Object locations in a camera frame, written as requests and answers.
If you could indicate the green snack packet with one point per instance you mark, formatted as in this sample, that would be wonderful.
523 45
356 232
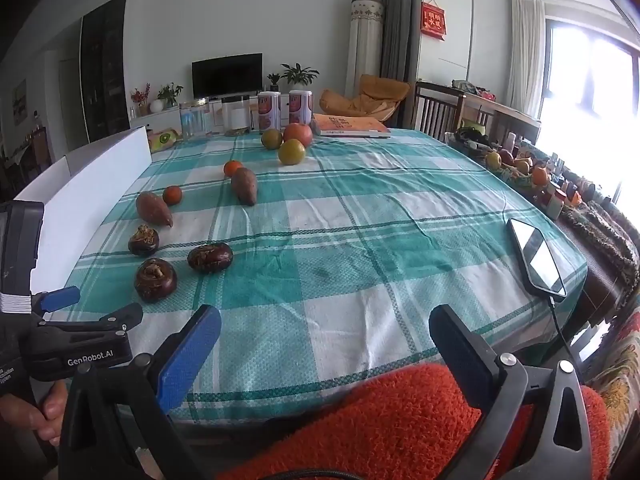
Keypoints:
164 141

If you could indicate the small potted plant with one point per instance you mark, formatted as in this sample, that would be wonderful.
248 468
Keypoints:
273 80

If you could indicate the orange book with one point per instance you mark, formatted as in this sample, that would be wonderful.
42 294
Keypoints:
350 125

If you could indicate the red wall hanging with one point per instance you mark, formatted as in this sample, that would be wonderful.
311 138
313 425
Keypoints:
433 20

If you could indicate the orange fuzzy clothing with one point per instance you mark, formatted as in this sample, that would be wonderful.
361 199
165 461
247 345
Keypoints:
380 425

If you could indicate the sweet potato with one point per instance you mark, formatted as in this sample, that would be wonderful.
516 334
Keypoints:
152 208
244 186

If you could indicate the clear jar gold lid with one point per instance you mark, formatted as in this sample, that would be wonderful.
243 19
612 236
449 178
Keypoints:
194 121

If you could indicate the dark water chestnut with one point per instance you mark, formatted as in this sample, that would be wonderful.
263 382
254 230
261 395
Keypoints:
155 281
210 258
144 241

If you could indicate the orange fruit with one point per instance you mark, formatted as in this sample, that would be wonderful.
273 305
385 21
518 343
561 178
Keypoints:
539 175

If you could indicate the large green potted plant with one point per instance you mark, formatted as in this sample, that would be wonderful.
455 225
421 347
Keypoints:
299 74

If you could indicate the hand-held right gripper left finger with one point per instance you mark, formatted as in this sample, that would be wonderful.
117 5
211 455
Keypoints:
190 360

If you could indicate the yellow-green pear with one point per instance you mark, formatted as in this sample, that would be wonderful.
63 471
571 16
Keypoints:
291 152

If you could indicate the black bag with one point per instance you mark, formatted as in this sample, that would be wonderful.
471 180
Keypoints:
467 139

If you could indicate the leafy plant by vase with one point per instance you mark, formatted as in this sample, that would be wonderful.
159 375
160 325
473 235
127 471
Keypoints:
170 94

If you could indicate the wooden side table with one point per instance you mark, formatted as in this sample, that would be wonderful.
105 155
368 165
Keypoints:
505 112

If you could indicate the white curtain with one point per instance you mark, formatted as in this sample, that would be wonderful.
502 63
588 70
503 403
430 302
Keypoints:
525 50

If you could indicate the orange lounge chair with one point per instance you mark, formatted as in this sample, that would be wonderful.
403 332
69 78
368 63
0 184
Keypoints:
367 95

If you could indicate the covered standing air conditioner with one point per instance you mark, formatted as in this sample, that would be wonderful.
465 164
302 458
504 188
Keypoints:
365 45

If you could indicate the dark wooden chair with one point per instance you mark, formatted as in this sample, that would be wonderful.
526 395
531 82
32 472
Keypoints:
435 110

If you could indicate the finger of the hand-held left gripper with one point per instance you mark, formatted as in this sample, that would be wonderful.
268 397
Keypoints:
100 319
60 297

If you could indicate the green-brown pear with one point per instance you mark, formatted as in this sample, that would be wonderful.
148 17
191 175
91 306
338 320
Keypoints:
271 139

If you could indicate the white and red can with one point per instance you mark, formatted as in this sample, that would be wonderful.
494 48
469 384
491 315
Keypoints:
269 110
300 107

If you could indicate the grey curtain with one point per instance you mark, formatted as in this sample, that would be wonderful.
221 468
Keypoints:
397 15

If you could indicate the flat screen television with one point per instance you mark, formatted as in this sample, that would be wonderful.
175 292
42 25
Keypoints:
227 75

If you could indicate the white cardboard box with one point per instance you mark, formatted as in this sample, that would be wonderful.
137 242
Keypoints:
75 195

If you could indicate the dark red apple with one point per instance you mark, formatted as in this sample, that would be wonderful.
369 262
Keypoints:
507 156

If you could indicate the red flower bouquet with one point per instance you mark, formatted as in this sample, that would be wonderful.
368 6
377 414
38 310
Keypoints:
141 96

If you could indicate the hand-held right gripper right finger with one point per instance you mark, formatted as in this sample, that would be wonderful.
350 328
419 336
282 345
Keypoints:
457 355

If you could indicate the dark tall cabinet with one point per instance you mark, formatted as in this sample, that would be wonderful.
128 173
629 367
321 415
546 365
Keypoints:
105 65

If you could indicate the wall picture frame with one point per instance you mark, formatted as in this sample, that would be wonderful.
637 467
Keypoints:
20 102

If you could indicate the person's left hand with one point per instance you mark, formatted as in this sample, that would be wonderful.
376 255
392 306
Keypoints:
50 407

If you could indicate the white round vase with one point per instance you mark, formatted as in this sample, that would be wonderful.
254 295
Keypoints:
157 106

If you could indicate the black smartphone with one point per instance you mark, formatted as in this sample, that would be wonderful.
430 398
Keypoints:
536 257

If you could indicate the yellow-green stool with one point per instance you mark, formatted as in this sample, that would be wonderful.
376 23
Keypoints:
472 124

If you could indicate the small tangerine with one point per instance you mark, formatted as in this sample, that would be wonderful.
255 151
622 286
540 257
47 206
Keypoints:
232 168
172 195

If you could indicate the clear jar black lid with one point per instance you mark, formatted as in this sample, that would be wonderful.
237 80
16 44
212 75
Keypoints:
235 116

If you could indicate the green apple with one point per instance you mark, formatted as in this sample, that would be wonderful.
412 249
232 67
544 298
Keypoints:
493 160

